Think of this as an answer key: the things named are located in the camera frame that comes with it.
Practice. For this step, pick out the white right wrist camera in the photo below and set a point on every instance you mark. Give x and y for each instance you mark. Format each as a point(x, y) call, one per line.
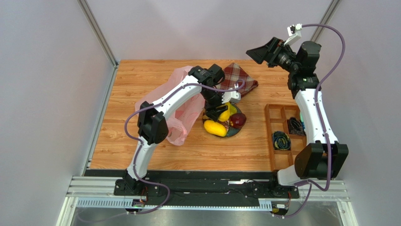
point(294, 32)

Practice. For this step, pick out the pink plastic bag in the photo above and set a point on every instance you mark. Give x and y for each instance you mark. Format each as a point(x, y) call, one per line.
point(181, 122)

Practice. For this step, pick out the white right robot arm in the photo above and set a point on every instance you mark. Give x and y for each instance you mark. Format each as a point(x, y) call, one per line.
point(324, 156)

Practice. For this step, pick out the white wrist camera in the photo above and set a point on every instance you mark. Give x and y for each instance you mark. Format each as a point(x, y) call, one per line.
point(231, 96)
point(294, 32)

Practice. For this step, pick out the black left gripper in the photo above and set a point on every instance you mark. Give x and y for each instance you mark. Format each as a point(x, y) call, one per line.
point(213, 111)

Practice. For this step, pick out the yellow fake mango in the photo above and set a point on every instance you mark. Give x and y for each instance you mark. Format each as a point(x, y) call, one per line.
point(215, 128)

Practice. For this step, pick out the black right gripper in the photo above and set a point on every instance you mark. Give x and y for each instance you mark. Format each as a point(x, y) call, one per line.
point(270, 51)

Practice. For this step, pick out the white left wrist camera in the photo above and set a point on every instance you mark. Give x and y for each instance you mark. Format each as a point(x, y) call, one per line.
point(231, 96)

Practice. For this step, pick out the red fake apple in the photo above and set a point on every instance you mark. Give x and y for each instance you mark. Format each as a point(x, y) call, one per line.
point(238, 120)

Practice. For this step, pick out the blue patterned rolled sock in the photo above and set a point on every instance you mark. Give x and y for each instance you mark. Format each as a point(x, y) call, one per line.
point(281, 141)

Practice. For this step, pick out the wooden compartment tray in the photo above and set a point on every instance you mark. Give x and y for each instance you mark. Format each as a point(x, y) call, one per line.
point(284, 118)

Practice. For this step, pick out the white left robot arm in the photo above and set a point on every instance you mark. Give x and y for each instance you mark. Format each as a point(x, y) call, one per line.
point(148, 125)

